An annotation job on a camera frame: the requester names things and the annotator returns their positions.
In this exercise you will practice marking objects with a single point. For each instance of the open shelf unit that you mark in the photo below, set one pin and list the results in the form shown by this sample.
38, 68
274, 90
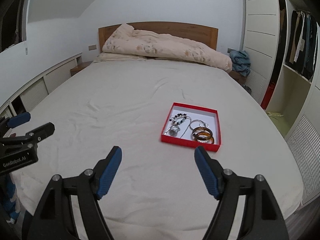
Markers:
296, 102

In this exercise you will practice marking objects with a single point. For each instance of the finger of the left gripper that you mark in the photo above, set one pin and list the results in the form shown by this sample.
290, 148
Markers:
18, 120
42, 132

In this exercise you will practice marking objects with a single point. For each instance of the wooden nightstand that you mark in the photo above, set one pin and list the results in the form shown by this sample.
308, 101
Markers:
79, 67

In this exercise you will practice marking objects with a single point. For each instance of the dark brown bangle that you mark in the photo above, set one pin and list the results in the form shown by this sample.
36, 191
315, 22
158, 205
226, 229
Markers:
198, 130

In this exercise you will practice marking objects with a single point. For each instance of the white bed sheet mattress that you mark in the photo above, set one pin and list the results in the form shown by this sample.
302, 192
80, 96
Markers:
158, 192

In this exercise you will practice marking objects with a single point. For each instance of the red jewelry box tray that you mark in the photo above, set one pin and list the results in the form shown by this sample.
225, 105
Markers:
182, 114

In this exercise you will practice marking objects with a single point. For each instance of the amber resin bangle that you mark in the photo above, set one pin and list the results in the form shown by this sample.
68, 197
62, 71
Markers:
203, 137

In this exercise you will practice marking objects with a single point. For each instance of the hanging clothes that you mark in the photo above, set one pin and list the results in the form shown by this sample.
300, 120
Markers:
302, 49

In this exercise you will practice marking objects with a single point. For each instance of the white wardrobe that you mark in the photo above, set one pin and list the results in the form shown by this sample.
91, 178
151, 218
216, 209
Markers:
261, 43

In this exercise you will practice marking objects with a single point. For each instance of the cream pillow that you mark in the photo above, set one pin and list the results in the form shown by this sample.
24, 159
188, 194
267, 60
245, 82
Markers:
118, 57

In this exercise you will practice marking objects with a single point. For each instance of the pink floral duvet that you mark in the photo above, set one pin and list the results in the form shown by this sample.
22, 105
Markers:
125, 39

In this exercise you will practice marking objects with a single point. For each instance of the white low cabinet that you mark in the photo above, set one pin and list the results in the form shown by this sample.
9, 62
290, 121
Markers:
33, 92

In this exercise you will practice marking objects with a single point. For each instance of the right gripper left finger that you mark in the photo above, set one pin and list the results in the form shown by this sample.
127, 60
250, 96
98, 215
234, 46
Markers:
54, 217

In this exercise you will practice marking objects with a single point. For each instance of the red object by wardrobe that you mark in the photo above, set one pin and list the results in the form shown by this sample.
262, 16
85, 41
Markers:
268, 95

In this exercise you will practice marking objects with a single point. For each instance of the silver watch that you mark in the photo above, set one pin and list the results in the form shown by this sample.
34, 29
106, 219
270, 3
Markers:
173, 130

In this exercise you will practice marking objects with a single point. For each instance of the wooden headboard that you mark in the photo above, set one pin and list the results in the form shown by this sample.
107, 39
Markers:
199, 33

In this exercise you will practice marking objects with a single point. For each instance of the thin silver bangle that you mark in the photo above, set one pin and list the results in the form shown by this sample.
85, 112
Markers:
197, 123

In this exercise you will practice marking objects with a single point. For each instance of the blue towel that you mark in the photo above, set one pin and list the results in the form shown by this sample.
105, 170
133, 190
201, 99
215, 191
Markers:
241, 62

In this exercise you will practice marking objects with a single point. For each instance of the blue gloved left hand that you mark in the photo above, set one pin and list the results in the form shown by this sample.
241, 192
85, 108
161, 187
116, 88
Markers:
9, 201

